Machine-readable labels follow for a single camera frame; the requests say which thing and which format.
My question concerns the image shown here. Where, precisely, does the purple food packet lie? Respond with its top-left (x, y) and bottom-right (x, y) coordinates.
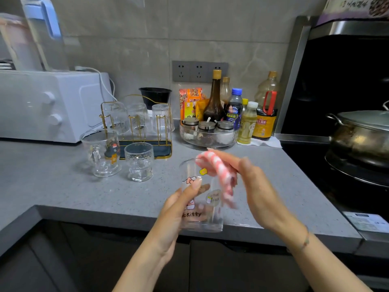
top-left (316, 0), bottom-right (389, 25)

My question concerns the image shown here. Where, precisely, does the yellow liquid bottle white cap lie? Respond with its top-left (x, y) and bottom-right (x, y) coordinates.
top-left (237, 101), bottom-right (259, 145)

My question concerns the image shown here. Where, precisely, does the cartoon cat print glass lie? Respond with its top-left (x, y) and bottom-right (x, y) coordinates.
top-left (179, 158), bottom-right (224, 233)

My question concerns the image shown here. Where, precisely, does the clear jug blue lid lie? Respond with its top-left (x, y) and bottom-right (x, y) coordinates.
top-left (19, 0), bottom-right (69, 71)

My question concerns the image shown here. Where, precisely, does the short textured glass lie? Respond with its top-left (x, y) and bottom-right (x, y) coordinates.
top-left (124, 142), bottom-right (154, 182)

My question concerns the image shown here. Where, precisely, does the person's left hand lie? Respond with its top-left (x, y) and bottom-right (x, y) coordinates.
top-left (151, 178), bottom-right (211, 266)

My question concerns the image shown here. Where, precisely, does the dark brown glass bottle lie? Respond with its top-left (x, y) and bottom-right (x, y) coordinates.
top-left (203, 69), bottom-right (226, 122)

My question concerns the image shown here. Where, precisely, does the white paper towel sheet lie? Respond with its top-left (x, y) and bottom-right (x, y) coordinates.
top-left (237, 136), bottom-right (282, 148)

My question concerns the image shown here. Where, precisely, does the white microwave oven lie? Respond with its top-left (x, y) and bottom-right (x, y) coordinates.
top-left (0, 70), bottom-right (113, 144)

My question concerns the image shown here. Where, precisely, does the white label sticker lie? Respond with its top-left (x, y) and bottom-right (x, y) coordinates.
top-left (343, 211), bottom-right (389, 234)

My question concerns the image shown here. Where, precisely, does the white power cable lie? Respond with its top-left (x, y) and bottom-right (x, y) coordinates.
top-left (75, 66), bottom-right (118, 102)

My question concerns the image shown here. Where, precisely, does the small ribbed clear glass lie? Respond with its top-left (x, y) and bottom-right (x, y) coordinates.
top-left (152, 103), bottom-right (175, 133)

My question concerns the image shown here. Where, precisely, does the penguin print glass mug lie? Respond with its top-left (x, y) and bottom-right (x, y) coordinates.
top-left (80, 128), bottom-right (122, 178)

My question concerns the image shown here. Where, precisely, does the grey wall socket panel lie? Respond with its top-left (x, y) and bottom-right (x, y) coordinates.
top-left (172, 60), bottom-right (229, 83)

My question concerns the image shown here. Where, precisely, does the gold wire cup rack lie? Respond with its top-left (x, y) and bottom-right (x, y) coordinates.
top-left (99, 94), bottom-right (173, 160)

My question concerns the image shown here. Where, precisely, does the clear container pink lid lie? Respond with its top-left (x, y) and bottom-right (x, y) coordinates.
top-left (0, 13), bottom-right (43, 71)

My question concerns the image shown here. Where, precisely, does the yellow seasoning pouch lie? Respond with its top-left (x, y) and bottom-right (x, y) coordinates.
top-left (195, 99), bottom-right (210, 121)

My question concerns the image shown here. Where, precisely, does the pink striped cloth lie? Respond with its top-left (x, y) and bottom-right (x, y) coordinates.
top-left (195, 151), bottom-right (238, 209)

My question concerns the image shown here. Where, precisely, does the glass spice jar steel lid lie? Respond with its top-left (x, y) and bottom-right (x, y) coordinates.
top-left (182, 117), bottom-right (200, 140)
top-left (216, 120), bottom-right (235, 145)
top-left (197, 117), bottom-right (216, 145)

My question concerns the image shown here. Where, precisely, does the black plastic bowl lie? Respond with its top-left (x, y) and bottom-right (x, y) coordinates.
top-left (139, 87), bottom-right (172, 110)

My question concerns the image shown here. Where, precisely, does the clear round condiment tray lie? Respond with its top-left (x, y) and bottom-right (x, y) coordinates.
top-left (179, 122), bottom-right (240, 148)

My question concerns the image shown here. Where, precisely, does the person's right hand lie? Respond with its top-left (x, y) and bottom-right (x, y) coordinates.
top-left (196, 148), bottom-right (310, 253)

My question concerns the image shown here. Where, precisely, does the orange seasoning packet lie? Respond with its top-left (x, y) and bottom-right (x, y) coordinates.
top-left (179, 88), bottom-right (203, 121)

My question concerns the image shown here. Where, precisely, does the clear bottle brown cap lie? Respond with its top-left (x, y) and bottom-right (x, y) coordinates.
top-left (220, 77), bottom-right (232, 104)

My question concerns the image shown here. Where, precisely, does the embossed ribbed clear glass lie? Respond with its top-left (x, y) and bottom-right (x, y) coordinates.
top-left (126, 103), bottom-right (151, 134)

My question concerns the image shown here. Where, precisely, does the thin string bracelet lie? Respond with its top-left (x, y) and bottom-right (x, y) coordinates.
top-left (287, 226), bottom-right (310, 253)

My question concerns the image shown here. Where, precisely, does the steel pot lid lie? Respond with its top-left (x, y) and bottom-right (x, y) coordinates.
top-left (337, 100), bottom-right (389, 131)

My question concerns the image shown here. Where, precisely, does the person's right forearm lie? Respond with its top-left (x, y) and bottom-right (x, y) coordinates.
top-left (287, 229), bottom-right (373, 292)

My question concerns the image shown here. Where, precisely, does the dark bottle blue cap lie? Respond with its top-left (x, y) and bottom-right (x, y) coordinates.
top-left (224, 88), bottom-right (244, 130)

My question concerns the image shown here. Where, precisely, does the large bottle red handle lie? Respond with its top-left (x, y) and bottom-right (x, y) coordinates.
top-left (252, 71), bottom-right (280, 141)

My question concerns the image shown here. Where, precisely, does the stainless steel pot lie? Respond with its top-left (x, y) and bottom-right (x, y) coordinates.
top-left (325, 113), bottom-right (389, 169)

